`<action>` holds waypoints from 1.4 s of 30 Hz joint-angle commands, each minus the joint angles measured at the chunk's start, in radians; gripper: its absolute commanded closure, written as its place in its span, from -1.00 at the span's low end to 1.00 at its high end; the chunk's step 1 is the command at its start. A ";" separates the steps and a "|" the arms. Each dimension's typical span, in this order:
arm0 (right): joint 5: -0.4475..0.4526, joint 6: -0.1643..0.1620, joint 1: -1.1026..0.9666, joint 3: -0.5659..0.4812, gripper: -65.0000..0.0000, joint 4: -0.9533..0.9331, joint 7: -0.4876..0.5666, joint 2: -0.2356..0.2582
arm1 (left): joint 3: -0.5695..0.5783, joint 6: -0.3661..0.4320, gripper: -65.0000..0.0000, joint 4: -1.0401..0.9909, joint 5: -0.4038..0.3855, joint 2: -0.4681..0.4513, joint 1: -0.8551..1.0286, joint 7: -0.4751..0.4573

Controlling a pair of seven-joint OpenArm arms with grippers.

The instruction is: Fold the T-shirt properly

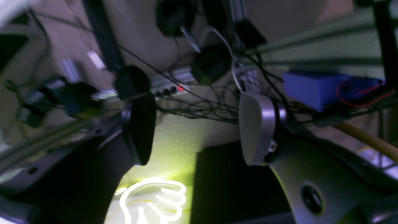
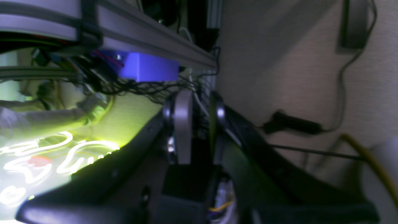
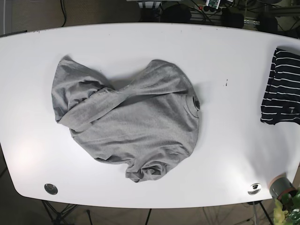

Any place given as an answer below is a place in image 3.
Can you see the left metal table grommet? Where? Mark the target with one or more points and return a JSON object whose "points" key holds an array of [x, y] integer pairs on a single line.
{"points": [[51, 189]]}

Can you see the green plant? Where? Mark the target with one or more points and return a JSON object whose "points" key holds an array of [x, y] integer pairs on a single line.
{"points": [[287, 209]]}

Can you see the black white striped T-shirt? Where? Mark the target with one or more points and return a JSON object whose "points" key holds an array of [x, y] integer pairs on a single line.
{"points": [[281, 100]]}

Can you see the right metal table grommet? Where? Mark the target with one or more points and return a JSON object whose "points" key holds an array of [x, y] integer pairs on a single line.
{"points": [[254, 189]]}

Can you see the grey plant pot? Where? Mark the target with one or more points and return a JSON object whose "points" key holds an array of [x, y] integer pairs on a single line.
{"points": [[281, 185]]}

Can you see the metal table grommet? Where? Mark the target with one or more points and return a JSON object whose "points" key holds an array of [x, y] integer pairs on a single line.
{"points": [[254, 189], [51, 189]]}

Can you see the grey long sleeve shirt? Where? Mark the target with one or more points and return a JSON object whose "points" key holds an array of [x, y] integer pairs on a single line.
{"points": [[151, 124]]}

